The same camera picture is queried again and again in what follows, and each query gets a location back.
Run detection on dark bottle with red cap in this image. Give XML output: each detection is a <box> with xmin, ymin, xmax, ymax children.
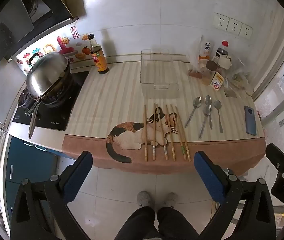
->
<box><xmin>215</xmin><ymin>40</ymin><xmax>230</xmax><ymax>63</ymax></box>

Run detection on clear plastic tray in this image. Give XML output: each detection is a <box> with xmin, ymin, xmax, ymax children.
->
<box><xmin>140</xmin><ymin>48</ymin><xmax>181</xmax><ymax>92</ymax></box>

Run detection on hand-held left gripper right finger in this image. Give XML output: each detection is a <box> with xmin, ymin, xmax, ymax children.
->
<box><xmin>194</xmin><ymin>151</ymin><xmax>277</xmax><ymax>240</ymax></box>

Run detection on dark soy sauce bottle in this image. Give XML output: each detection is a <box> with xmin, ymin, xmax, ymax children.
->
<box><xmin>87</xmin><ymin>33</ymin><xmax>109</xmax><ymax>75</ymax></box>

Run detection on blue smartphone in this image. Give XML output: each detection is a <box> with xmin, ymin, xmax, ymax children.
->
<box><xmin>244</xmin><ymin>105</ymin><xmax>258</xmax><ymax>137</ymax></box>

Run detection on stainless steel spoon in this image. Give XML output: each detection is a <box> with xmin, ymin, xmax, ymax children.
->
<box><xmin>198</xmin><ymin>104</ymin><xmax>212</xmax><ymax>139</ymax></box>
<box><xmin>204</xmin><ymin>95</ymin><xmax>213</xmax><ymax>130</ymax></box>
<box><xmin>184</xmin><ymin>96</ymin><xmax>203</xmax><ymax>127</ymax></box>
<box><xmin>214</xmin><ymin>100</ymin><xmax>224</xmax><ymax>133</ymax></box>

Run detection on white cup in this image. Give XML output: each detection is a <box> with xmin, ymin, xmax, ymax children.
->
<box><xmin>218</xmin><ymin>55</ymin><xmax>233</xmax><ymax>70</ymax></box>

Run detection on yellow and white box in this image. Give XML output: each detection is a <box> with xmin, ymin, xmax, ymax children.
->
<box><xmin>210</xmin><ymin>71</ymin><xmax>225</xmax><ymax>91</ymax></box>

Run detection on stainless steel wok lid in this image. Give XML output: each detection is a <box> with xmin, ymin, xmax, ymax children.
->
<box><xmin>26</xmin><ymin>51</ymin><xmax>71</xmax><ymax>100</ymax></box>

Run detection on person's left leg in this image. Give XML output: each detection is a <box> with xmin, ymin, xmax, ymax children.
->
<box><xmin>125</xmin><ymin>206</ymin><xmax>157</xmax><ymax>240</ymax></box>

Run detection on clear plastic seasoning bag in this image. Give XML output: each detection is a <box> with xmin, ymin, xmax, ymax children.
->
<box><xmin>191</xmin><ymin>34</ymin><xmax>214</xmax><ymax>72</ymax></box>

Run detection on white wall socket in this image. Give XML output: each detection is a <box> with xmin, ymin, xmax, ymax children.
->
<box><xmin>213</xmin><ymin>12</ymin><xmax>230</xmax><ymax>30</ymax></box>
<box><xmin>226</xmin><ymin>17</ymin><xmax>243</xmax><ymax>34</ymax></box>
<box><xmin>239</xmin><ymin>23</ymin><xmax>253</xmax><ymax>39</ymax></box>

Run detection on person's leg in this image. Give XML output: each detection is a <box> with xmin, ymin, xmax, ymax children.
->
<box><xmin>156</xmin><ymin>206</ymin><xmax>200</xmax><ymax>240</ymax></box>
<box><xmin>125</xmin><ymin>206</ymin><xmax>157</xmax><ymax>240</ymax></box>

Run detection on wok with long handle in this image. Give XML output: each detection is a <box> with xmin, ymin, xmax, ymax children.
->
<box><xmin>28</xmin><ymin>65</ymin><xmax>73</xmax><ymax>140</ymax></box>

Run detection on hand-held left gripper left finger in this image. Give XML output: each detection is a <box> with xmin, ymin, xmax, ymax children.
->
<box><xmin>10</xmin><ymin>151</ymin><xmax>93</xmax><ymax>240</ymax></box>

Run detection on blue kitchen cabinet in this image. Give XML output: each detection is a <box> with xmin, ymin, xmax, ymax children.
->
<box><xmin>0</xmin><ymin>134</ymin><xmax>63</xmax><ymax>207</ymax></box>

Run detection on colourful wall stickers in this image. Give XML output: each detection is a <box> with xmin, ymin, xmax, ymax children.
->
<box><xmin>15</xmin><ymin>26</ymin><xmax>93</xmax><ymax>73</ymax></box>

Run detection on black range hood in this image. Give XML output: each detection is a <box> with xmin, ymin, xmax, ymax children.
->
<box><xmin>0</xmin><ymin>0</ymin><xmax>79</xmax><ymax>66</ymax></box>

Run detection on person's right leg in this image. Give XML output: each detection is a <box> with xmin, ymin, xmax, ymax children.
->
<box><xmin>156</xmin><ymin>206</ymin><xmax>200</xmax><ymax>240</ymax></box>

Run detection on black gas stove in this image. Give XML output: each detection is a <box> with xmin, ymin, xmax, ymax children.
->
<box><xmin>12</xmin><ymin>70</ymin><xmax>90</xmax><ymax>131</ymax></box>

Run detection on cat print tablecloth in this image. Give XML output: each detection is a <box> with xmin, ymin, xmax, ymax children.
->
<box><xmin>62</xmin><ymin>52</ymin><xmax>266</xmax><ymax>173</ymax></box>

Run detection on jar with brown lid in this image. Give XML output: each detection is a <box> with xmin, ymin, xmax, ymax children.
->
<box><xmin>202</xmin><ymin>60</ymin><xmax>219</xmax><ymax>86</ymax></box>

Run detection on window frame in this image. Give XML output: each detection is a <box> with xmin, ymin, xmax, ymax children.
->
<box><xmin>253</xmin><ymin>22</ymin><xmax>284</xmax><ymax>144</ymax></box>

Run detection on grey fuzzy slipper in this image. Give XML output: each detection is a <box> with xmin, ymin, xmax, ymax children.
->
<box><xmin>163</xmin><ymin>192</ymin><xmax>179</xmax><ymax>207</ymax></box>
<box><xmin>136</xmin><ymin>191</ymin><xmax>153</xmax><ymax>207</ymax></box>

